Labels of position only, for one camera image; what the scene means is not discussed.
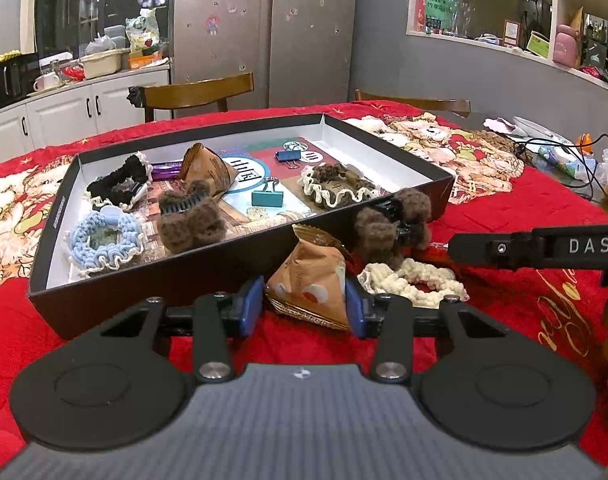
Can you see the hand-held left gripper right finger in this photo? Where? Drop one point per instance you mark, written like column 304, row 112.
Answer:
column 357, row 310

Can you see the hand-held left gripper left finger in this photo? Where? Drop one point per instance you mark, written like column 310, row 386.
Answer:
column 249, row 306

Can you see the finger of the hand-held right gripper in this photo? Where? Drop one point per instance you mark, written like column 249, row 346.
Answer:
column 488, row 250

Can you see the brown pyramid snack packet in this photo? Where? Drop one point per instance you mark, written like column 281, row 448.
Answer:
column 206, row 167
column 304, row 280

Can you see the brown fuzzy hair clip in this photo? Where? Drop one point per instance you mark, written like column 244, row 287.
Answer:
column 373, row 235
column 194, row 220

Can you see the black shallow cardboard box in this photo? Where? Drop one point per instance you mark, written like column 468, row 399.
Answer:
column 149, row 290

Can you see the teal binder clip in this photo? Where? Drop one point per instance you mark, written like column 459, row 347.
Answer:
column 267, row 197

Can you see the brown scrunchie with cream trim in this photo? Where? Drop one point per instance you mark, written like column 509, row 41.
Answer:
column 334, row 187

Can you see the purple rectangular packet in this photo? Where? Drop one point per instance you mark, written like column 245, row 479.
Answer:
column 166, row 170

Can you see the black scrunchie with cream trim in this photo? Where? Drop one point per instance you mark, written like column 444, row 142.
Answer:
column 124, row 175

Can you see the red printed blanket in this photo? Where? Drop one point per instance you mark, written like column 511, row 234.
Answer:
column 508, row 310

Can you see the blue and white plastic packet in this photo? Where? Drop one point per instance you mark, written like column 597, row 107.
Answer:
column 566, row 160

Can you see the small orange cap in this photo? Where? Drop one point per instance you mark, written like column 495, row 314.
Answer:
column 585, row 142

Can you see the white crumpled paper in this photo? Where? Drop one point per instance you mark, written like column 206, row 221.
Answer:
column 501, row 125

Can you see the dark blue binder clip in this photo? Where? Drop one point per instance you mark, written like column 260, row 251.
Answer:
column 290, row 156

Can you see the green glittery bar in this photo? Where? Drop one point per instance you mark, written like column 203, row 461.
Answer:
column 106, row 238

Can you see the wooden chair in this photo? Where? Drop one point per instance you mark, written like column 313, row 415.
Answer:
column 413, row 102
column 199, row 92

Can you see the blue scrunchie with cream trim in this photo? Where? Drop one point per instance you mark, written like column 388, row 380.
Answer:
column 86, row 240

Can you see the pink bottle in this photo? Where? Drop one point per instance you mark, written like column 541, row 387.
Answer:
column 566, row 47

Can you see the light green card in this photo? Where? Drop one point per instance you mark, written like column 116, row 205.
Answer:
column 538, row 44

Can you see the small black ornament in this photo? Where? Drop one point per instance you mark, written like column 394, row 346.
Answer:
column 136, row 96

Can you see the green printed box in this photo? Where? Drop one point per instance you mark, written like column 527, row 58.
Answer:
column 441, row 10

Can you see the red gift bag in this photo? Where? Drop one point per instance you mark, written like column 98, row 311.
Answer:
column 421, row 7

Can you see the orange box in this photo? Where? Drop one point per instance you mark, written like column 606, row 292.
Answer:
column 145, row 61

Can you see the white kitchen cabinet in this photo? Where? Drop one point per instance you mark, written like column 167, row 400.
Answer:
column 59, row 115

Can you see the silver refrigerator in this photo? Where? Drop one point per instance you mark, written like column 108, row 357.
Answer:
column 264, row 30

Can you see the beige plastic basin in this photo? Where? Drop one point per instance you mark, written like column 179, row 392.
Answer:
column 101, row 64

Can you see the green and white snack bag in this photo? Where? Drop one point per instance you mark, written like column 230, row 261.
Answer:
column 143, row 30

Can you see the white cup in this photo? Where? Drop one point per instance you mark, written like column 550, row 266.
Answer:
column 45, row 82

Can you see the clear plastic containers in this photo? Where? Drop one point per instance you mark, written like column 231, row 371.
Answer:
column 114, row 35

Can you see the black microwave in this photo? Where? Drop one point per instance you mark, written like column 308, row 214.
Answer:
column 6, row 82

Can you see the yellow fringed cloth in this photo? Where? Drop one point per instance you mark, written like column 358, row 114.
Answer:
column 1, row 57

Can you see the small picture frame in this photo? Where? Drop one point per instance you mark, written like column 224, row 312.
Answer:
column 510, row 31

